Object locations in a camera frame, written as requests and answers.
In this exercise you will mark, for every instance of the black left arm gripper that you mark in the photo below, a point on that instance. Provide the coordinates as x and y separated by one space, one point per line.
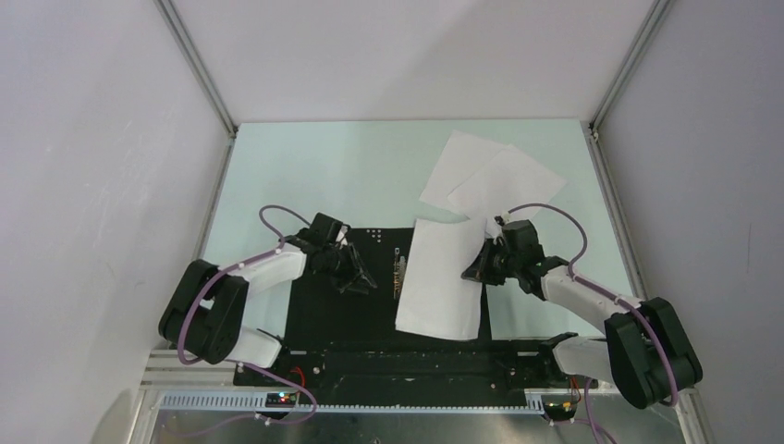
362 278

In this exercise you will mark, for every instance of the left aluminium frame post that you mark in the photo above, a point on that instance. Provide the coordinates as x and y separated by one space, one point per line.
201 73

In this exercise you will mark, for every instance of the metal folder clip mechanism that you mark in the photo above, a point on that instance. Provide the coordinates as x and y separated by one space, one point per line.
399 269

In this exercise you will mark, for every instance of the left controller board with LEDs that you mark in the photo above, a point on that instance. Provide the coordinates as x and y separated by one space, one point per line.
281 400

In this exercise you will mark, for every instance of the aluminium frame post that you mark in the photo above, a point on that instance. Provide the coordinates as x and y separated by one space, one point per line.
641 42
201 73

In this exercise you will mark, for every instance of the right aluminium frame post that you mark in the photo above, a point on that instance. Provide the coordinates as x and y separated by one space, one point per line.
641 42

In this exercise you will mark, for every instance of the controller board with leds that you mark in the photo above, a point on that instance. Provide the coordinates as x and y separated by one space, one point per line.
560 411
281 400

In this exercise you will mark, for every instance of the white slotted cable duct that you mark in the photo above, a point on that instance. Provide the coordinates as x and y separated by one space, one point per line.
252 402

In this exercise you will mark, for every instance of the aluminium front profile rail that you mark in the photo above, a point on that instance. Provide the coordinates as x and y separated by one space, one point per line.
190 367

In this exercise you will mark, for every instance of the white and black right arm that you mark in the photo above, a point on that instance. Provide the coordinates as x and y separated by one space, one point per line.
644 352

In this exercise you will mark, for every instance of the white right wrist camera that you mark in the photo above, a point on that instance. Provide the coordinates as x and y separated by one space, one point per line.
494 225

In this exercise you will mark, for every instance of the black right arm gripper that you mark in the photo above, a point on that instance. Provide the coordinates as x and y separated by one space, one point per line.
479 270

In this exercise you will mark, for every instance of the black folder with beige cover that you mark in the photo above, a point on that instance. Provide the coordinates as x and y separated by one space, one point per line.
322 319

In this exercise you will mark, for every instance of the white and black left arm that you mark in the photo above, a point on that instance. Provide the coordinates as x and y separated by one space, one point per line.
204 317

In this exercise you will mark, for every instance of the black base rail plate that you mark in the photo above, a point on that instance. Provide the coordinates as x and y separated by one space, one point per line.
440 394

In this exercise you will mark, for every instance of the right controller board with LEDs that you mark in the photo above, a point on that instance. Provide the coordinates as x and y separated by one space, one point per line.
560 411

